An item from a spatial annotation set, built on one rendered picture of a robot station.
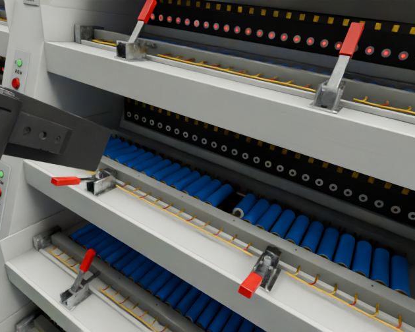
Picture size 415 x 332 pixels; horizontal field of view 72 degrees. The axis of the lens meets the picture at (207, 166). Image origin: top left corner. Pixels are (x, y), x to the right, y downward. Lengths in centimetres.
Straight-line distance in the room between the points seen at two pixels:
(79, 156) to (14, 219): 44
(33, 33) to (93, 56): 14
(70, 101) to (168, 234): 32
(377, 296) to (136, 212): 30
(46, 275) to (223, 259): 35
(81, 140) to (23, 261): 48
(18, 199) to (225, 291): 40
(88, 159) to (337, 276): 28
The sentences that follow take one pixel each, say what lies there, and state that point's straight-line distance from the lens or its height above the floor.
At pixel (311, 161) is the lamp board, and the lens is 45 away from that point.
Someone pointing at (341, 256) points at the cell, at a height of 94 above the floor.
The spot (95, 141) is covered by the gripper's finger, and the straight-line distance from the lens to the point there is 19.
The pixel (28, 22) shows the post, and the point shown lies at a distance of 59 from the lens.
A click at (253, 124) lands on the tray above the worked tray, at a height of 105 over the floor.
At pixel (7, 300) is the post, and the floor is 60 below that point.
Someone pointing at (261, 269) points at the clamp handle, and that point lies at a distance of 32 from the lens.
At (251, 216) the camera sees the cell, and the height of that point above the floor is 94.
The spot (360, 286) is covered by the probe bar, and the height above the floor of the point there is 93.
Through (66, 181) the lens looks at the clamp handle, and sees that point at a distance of 41.
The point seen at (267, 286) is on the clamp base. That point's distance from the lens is 34.
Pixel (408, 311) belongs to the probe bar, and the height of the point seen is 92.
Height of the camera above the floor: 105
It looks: 10 degrees down
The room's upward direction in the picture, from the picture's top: 17 degrees clockwise
